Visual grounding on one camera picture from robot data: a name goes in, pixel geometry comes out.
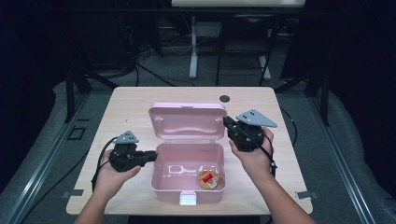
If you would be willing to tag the grey tape piece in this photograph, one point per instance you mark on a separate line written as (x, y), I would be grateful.
(73, 193)
(306, 195)

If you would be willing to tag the aluminium floor rail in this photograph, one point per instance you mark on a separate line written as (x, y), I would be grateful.
(347, 174)
(39, 174)

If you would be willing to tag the white desk with legs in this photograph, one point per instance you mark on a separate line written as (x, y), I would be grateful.
(236, 3)

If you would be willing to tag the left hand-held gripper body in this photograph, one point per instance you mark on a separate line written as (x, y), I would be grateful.
(126, 157)

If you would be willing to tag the round tin with yellow label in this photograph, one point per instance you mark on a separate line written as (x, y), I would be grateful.
(208, 179)

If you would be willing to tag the black metal stand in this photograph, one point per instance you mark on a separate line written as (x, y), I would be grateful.
(70, 99)
(325, 99)

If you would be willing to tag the person's left hand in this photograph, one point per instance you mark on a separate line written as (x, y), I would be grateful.
(112, 180)

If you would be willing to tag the pink plastic storage box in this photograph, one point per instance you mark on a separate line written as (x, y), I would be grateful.
(186, 124)

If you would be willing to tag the dark equipment rack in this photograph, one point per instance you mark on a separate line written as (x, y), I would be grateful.
(102, 40)

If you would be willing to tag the black chair frame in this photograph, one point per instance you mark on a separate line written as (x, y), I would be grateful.
(218, 56)

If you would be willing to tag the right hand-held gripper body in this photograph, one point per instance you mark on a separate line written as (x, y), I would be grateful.
(247, 137)

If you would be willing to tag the person's right hand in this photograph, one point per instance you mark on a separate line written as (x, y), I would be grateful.
(257, 165)

